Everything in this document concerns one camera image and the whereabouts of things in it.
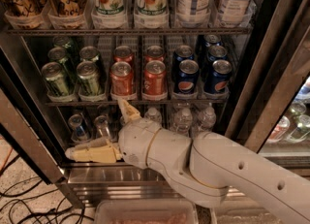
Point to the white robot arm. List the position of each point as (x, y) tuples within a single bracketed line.
[(203, 169)]

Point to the right clear plastic bin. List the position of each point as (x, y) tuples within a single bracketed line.
[(242, 210)]

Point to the back right Pepsi can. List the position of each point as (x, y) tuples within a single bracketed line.
[(204, 42)]

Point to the left clear plastic bin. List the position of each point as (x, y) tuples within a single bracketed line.
[(146, 211)]

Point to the clear plastic bin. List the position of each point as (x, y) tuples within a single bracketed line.
[(242, 210), (146, 211)]

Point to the left water bottle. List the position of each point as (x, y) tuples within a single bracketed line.
[(154, 115)]

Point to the right water bottle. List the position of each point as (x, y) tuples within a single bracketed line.
[(205, 121)]

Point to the red can behind door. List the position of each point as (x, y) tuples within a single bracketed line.
[(280, 129)]

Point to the back left orange can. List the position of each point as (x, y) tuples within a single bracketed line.
[(124, 54)]

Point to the back left Pepsi can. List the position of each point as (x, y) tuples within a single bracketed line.
[(181, 53)]

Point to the front left Pepsi can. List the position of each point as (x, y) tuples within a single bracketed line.
[(187, 77)]

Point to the top wire shelf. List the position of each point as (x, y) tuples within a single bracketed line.
[(128, 31)]

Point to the middle wire shelf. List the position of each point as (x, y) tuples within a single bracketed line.
[(134, 102)]

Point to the middle water bottle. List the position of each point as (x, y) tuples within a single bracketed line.
[(182, 121)]

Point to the left slim blue can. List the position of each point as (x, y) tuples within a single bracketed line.
[(79, 127)]

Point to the green can behind door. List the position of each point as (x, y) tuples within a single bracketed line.
[(300, 123)]

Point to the middle right Pepsi can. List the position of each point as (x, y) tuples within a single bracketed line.
[(212, 54)]

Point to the front right orange can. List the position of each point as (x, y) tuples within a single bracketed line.
[(154, 78)]

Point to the open fridge glass door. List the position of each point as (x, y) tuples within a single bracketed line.
[(274, 66)]

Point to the water bottle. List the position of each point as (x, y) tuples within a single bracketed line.
[(154, 115), (205, 121), (182, 121)]

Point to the green can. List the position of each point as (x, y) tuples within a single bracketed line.
[(90, 53), (90, 78), (61, 56), (300, 123), (57, 80), (67, 43)]

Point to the front left orange can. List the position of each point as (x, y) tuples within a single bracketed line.
[(121, 75)]

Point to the middle slim silver can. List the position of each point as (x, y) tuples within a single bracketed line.
[(102, 127)]

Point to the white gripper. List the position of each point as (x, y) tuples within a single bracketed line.
[(135, 142)]

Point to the wire shelf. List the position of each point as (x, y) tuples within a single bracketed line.
[(128, 31), (134, 102)]

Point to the front right Pepsi can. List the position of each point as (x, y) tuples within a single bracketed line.
[(218, 76)]

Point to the back right orange can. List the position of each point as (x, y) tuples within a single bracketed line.
[(154, 53)]

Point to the orange can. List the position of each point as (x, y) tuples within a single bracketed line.
[(154, 78), (124, 54), (121, 75), (154, 53)]

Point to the pepsi can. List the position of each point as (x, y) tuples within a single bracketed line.
[(218, 76), (212, 54), (204, 42), (187, 77), (181, 53)]

